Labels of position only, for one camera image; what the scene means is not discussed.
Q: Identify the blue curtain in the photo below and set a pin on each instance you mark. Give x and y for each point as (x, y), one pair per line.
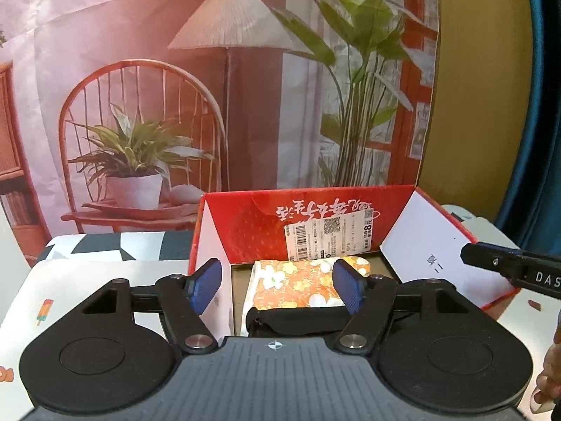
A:
(543, 140)

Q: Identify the orange floral cloth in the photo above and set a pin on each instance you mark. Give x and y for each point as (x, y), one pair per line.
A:
(298, 289)

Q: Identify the person's right hand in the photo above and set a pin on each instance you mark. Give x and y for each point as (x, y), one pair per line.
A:
(550, 372)

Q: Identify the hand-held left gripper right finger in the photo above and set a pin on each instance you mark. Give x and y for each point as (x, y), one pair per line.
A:
(348, 287)

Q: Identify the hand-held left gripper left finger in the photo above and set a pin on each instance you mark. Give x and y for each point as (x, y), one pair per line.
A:
(204, 287)

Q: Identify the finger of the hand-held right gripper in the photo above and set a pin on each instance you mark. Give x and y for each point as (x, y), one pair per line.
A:
(486, 258)

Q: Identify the red strawberry print cardboard box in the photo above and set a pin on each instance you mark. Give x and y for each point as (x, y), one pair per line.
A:
(245, 228)

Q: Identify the printed room scene wall tapestry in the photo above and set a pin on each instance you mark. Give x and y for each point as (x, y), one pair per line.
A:
(263, 118)

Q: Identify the black cloth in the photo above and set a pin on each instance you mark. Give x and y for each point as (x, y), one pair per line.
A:
(302, 322)

